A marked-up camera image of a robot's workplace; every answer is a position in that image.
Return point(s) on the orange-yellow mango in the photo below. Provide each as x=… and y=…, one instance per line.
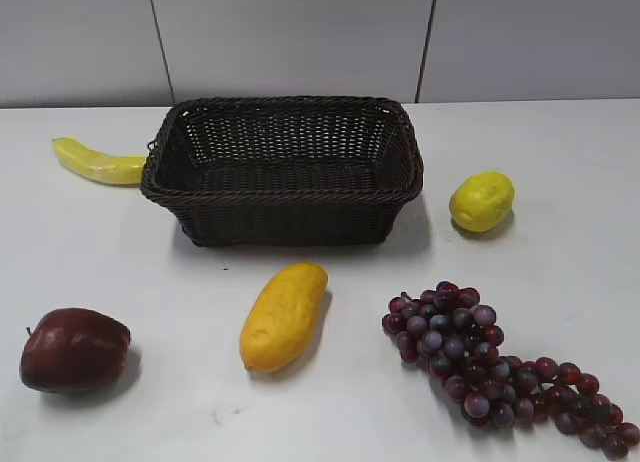
x=281, y=324

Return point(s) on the dark red apple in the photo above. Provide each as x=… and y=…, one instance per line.
x=74, y=350

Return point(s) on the yellow banana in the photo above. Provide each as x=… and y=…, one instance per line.
x=98, y=166

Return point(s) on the black woven plastic basket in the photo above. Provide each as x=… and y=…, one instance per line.
x=284, y=171

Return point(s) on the yellow lemon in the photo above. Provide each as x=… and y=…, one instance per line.
x=482, y=202

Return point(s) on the purple grape bunch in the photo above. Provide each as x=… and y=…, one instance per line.
x=448, y=332

